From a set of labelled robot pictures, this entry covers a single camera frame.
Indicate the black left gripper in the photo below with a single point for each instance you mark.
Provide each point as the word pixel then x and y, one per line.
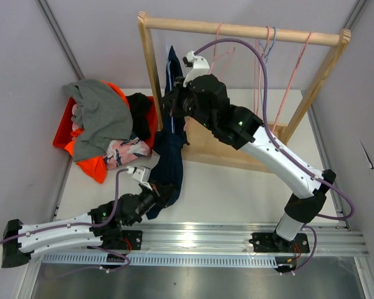
pixel 155 195

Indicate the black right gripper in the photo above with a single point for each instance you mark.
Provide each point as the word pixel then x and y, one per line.
pixel 178 91

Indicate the orange shorts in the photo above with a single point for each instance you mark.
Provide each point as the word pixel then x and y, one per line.
pixel 93 167

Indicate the navy blue shorts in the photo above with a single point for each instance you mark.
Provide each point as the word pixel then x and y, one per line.
pixel 169 169

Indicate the pink patterned shorts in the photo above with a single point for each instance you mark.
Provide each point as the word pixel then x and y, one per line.
pixel 120 152

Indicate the black shorts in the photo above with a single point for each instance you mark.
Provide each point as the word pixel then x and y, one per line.
pixel 139 106

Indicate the blue wire hanger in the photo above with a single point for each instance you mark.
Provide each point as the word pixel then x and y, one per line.
pixel 169 83
pixel 269 45

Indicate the grey shorts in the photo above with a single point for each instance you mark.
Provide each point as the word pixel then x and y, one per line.
pixel 103 115

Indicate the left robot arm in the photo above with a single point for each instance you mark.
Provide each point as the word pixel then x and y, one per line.
pixel 100 227

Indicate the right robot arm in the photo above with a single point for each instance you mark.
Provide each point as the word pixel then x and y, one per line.
pixel 245 131

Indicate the wooden clothes rack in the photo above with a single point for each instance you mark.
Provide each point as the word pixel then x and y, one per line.
pixel 205 148

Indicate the red plastic bin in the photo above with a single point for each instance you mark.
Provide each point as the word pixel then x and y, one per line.
pixel 62 137

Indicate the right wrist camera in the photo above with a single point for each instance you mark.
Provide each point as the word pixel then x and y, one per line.
pixel 199 66

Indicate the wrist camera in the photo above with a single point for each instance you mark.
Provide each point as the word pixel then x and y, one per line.
pixel 141 175
pixel 199 66

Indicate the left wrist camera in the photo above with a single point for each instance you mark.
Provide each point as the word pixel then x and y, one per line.
pixel 141 175

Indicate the aluminium mounting rail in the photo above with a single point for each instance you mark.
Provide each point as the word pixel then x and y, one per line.
pixel 206 245

